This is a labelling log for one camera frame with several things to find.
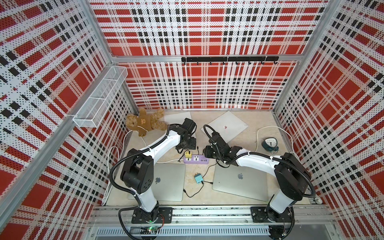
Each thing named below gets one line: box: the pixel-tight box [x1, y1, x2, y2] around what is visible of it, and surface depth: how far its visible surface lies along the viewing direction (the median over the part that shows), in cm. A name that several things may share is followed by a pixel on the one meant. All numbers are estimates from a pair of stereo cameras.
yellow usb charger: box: [184, 151, 192, 159], surface depth 90 cm
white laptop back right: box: [200, 111, 249, 143], surface depth 113 cm
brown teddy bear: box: [125, 107, 167, 137], surface depth 107 cm
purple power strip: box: [183, 154, 210, 165], surface depth 93 cm
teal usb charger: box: [194, 173, 203, 184], surface depth 86 cm
